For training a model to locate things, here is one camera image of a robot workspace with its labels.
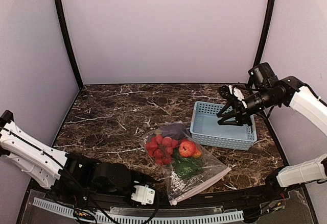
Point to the red toy fruit ball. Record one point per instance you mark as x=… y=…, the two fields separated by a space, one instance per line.
x=187 y=148

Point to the light blue plastic basket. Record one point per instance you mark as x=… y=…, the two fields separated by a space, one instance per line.
x=206 y=131

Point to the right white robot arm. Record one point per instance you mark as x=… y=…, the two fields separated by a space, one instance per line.
x=300 y=122

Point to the red lychee bunch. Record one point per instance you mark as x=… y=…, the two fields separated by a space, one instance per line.
x=160 y=149

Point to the orange red toy mango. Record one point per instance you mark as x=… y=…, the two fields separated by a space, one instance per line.
x=197 y=153

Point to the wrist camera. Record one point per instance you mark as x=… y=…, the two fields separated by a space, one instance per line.
x=233 y=95
x=143 y=194

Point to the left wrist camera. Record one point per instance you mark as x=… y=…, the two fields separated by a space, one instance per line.
x=143 y=194

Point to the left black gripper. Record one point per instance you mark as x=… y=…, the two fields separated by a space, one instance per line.
x=143 y=178

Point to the clear zip top bag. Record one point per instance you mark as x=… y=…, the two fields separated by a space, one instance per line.
x=213 y=170

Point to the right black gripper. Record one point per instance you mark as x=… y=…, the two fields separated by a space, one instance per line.
x=240 y=113

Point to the green toy avocado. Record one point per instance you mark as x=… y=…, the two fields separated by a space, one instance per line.
x=187 y=169

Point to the right black frame post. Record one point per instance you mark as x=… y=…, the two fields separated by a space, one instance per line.
x=264 y=32

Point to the green toy cucumber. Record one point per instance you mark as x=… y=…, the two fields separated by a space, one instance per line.
x=177 y=156

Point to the black front rail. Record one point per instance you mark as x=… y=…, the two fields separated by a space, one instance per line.
x=250 y=199

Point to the light blue slotted cable duct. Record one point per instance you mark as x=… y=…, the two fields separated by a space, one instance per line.
x=128 y=215

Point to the left black frame post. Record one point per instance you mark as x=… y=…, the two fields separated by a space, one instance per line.
x=67 y=43

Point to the purple toy eggplant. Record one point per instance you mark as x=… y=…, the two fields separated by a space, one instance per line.
x=175 y=130

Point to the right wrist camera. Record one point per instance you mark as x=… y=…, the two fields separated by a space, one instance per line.
x=233 y=95

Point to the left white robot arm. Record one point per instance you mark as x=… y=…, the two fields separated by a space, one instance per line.
x=69 y=177

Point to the black frame post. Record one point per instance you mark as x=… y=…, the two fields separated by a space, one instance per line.
x=264 y=32
x=67 y=43

